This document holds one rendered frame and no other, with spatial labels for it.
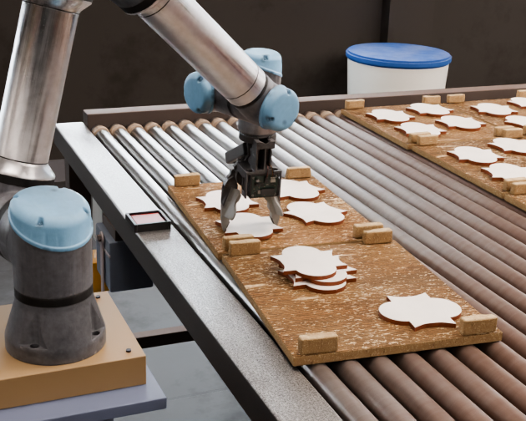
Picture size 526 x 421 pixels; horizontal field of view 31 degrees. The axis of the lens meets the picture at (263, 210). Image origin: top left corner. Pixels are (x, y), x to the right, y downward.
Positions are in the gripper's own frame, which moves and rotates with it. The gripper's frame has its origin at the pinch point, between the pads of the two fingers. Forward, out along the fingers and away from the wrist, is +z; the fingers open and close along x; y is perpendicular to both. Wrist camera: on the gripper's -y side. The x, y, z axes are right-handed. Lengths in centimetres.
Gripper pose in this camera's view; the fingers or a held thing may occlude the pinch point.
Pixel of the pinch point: (249, 224)
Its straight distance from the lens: 188.8
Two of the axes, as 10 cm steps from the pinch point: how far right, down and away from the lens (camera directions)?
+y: 3.1, 3.9, -8.6
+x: 9.5, -0.8, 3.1
